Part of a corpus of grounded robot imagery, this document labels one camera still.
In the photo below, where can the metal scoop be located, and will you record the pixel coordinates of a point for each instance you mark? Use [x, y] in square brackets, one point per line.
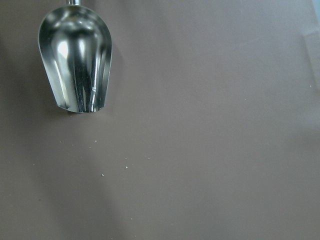
[75, 45]

